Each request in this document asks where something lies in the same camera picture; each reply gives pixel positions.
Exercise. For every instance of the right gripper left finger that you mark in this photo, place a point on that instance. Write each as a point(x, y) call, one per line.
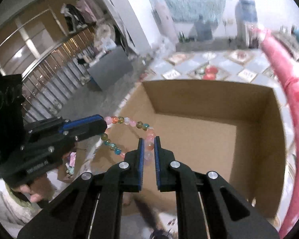
point(90, 207)

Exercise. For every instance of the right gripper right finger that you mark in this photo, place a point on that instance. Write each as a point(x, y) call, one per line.
point(207, 205)

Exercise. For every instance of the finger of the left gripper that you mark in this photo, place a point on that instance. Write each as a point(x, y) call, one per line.
point(67, 125)
point(87, 131)

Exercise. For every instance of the left hand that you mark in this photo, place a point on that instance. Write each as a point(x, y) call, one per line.
point(40, 189)

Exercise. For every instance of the metal stair railing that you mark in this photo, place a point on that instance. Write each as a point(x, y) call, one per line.
point(48, 59)

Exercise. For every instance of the grey storage box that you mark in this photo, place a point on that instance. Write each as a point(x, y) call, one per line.
point(109, 69)

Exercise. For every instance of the brown cardboard box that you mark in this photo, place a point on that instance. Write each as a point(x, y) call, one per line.
point(232, 128)

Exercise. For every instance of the white cylinder fan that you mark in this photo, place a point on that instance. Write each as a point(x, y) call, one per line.
point(164, 22)

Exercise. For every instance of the blue water jug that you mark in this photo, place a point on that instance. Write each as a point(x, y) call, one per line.
point(246, 17)

